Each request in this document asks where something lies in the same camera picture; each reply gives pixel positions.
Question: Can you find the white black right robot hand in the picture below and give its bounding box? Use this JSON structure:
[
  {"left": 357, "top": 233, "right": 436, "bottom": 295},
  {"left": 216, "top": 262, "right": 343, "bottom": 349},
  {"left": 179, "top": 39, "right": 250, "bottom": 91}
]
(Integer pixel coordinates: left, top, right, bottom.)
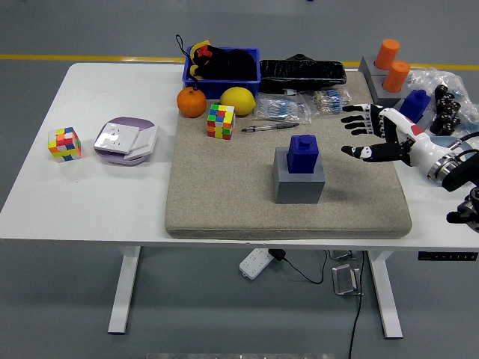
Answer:
[{"left": 340, "top": 103, "right": 453, "bottom": 177}]

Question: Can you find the blue square seal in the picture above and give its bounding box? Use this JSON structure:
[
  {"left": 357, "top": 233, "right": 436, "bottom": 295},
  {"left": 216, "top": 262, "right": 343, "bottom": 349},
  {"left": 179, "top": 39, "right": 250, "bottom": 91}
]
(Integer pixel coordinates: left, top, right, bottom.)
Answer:
[
  {"left": 286, "top": 134, "right": 320, "bottom": 175},
  {"left": 398, "top": 89, "right": 431, "bottom": 124}
]

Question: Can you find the orange cylinder seal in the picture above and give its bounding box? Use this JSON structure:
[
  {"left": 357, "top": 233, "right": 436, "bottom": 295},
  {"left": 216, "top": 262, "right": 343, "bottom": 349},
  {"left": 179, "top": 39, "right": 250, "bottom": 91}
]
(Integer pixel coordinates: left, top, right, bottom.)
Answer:
[
  {"left": 381, "top": 60, "right": 411, "bottom": 93},
  {"left": 373, "top": 38, "right": 401, "bottom": 71}
]

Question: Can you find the crumpled clear plastic bag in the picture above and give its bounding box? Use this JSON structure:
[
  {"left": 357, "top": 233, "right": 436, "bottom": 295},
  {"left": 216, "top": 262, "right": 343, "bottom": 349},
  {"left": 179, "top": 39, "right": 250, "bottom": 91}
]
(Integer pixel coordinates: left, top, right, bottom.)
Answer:
[{"left": 406, "top": 67, "right": 479, "bottom": 134}]

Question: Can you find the black table control panel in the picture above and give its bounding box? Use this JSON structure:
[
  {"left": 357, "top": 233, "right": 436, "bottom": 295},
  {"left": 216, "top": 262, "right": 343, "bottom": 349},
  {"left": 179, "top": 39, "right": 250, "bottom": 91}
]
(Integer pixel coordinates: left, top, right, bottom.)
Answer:
[{"left": 418, "top": 252, "right": 479, "bottom": 262}]

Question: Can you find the black keyboard in plastic wrap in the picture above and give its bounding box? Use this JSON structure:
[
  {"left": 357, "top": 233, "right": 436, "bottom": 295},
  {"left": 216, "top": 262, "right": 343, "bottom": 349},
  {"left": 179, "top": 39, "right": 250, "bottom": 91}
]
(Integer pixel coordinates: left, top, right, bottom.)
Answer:
[{"left": 258, "top": 54, "right": 347, "bottom": 94}]

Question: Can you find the clear bag of blue resistors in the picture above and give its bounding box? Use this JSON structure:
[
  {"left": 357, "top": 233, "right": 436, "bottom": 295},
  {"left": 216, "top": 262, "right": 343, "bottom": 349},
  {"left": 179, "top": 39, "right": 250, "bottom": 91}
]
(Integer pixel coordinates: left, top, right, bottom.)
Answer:
[{"left": 256, "top": 93, "right": 312, "bottom": 125}]

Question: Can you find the clear silver pen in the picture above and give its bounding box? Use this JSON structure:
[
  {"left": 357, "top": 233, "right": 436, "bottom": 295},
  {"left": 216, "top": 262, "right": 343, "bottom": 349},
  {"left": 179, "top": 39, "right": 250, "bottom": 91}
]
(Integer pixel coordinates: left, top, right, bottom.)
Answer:
[{"left": 241, "top": 121, "right": 300, "bottom": 133}]

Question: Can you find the white table leg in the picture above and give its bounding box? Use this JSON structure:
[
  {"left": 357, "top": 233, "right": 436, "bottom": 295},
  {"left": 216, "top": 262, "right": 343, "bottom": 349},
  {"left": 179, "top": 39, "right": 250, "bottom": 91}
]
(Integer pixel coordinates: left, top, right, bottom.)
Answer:
[
  {"left": 107, "top": 245, "right": 142, "bottom": 335},
  {"left": 366, "top": 250, "right": 404, "bottom": 340}
]

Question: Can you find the yellow lemon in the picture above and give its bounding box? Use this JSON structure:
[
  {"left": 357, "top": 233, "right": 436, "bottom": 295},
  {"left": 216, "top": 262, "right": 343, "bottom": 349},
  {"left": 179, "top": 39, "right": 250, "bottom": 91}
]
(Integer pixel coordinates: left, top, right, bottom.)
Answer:
[{"left": 219, "top": 86, "right": 257, "bottom": 116}]

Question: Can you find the grey-brown mat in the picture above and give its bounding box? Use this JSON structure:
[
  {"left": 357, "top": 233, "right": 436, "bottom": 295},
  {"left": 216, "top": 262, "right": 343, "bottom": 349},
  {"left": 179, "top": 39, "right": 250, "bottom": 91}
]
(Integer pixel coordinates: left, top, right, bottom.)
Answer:
[{"left": 164, "top": 70, "right": 412, "bottom": 240}]

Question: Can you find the colourful puzzle cube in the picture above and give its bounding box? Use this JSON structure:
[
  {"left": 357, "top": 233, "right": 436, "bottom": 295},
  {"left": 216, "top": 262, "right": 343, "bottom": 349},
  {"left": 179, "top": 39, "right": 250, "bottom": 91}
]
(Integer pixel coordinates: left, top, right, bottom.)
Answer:
[
  {"left": 47, "top": 126, "right": 82, "bottom": 164},
  {"left": 207, "top": 103, "right": 236, "bottom": 141}
]

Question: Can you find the white power strip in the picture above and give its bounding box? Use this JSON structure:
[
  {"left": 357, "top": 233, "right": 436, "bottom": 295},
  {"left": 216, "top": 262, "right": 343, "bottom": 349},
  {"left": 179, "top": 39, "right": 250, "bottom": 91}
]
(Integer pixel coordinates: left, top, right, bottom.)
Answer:
[{"left": 239, "top": 248, "right": 273, "bottom": 280}]

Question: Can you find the blue plastic bin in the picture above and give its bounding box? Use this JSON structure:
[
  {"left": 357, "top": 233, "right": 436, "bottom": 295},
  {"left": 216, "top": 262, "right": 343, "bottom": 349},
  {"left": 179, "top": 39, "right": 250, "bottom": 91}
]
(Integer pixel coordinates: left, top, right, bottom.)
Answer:
[{"left": 182, "top": 46, "right": 262, "bottom": 100}]

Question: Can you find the orange fruit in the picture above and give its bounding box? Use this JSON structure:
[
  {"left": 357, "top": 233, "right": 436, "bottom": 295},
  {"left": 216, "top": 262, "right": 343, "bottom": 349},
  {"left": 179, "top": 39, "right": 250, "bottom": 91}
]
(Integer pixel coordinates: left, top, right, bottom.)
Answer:
[{"left": 176, "top": 86, "right": 207, "bottom": 119}]

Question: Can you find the purple plate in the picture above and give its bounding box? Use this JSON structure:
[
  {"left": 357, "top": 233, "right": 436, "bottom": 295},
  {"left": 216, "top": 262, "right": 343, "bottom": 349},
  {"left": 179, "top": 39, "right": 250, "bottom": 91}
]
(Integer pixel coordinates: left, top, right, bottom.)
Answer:
[{"left": 93, "top": 117, "right": 159, "bottom": 168}]

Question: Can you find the large metal bracket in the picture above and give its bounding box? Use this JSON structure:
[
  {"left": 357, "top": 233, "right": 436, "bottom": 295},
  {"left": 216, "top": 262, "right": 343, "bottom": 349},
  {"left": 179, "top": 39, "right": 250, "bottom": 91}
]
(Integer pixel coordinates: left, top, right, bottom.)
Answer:
[{"left": 332, "top": 263, "right": 364, "bottom": 297}]

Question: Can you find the black floor cable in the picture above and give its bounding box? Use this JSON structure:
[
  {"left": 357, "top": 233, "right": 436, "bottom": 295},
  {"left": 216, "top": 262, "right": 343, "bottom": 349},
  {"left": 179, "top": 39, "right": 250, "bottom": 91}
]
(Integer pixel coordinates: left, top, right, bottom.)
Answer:
[{"left": 347, "top": 250, "right": 366, "bottom": 359}]

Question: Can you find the black plug with cord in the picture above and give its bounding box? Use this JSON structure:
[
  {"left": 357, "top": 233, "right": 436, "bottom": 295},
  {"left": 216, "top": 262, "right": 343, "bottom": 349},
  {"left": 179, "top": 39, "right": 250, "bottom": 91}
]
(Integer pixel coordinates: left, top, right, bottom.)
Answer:
[{"left": 269, "top": 248, "right": 329, "bottom": 284}]

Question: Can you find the black pouch with strap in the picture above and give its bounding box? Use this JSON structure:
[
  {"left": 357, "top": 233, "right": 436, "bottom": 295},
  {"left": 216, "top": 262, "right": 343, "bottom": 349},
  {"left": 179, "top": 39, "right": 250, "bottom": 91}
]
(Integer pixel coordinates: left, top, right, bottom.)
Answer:
[{"left": 175, "top": 34, "right": 259, "bottom": 90}]

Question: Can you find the white wall switch panel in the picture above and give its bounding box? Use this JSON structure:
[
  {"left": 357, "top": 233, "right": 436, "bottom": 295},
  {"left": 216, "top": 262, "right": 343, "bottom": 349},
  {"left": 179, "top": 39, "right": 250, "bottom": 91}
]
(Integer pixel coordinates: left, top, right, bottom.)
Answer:
[{"left": 123, "top": 125, "right": 159, "bottom": 161}]

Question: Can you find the white wall socket panel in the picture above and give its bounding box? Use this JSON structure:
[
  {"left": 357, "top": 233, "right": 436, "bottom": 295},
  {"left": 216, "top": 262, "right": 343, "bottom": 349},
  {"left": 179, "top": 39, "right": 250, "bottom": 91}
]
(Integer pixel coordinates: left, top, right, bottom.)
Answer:
[{"left": 94, "top": 122, "right": 140, "bottom": 155}]

